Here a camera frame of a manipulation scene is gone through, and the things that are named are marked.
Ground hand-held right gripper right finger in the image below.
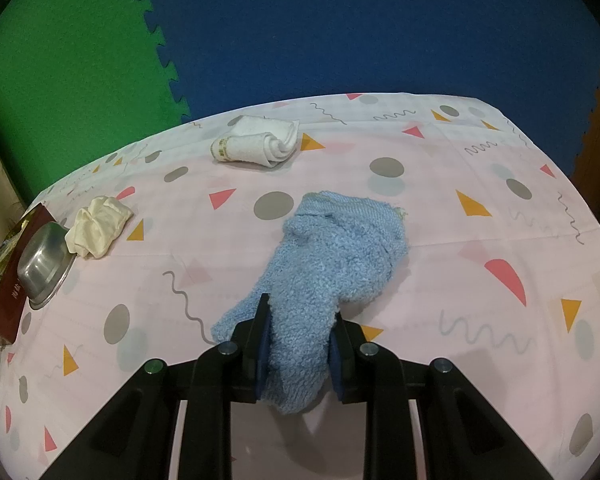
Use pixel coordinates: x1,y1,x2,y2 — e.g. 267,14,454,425
327,310,556,480

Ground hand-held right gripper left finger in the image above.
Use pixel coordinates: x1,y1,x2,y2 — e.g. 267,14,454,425
40,292,272,480

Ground light blue fluffy sock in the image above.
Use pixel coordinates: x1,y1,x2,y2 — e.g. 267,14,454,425
211,191,411,415

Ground gold tin box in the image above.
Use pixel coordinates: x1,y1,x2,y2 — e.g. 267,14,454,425
0,202,63,346

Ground pink patterned tablecloth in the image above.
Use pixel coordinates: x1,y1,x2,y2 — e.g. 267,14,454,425
0,92,600,480

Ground white rolled sock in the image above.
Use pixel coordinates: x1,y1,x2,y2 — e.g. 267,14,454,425
211,115,301,171

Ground cream sock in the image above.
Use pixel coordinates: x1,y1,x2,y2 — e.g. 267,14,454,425
65,196,134,260

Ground steel bowl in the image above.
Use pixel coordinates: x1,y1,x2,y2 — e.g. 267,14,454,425
17,221,77,310

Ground blue foam mat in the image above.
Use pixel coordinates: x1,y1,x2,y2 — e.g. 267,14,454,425
120,0,600,177

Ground green foam mat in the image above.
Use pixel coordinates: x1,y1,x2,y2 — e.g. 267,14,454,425
0,0,193,206

